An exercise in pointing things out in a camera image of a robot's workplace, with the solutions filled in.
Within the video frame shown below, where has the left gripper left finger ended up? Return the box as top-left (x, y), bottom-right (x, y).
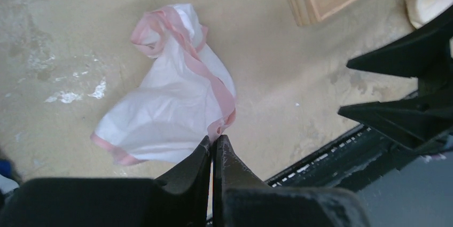
top-left (1, 138), bottom-right (211, 226)

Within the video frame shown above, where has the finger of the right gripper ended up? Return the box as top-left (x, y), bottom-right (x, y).
top-left (338, 91), bottom-right (452, 150)
top-left (346, 7), bottom-right (452, 77)

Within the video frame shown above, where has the white underwear pink trim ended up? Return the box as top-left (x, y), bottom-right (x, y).
top-left (91, 4), bottom-right (236, 166)

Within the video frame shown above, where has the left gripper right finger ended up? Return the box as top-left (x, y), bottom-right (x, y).
top-left (212, 135), bottom-right (370, 226)

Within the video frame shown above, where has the white blue patterned underwear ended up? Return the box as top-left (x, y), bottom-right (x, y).
top-left (1, 159), bottom-right (19, 195)

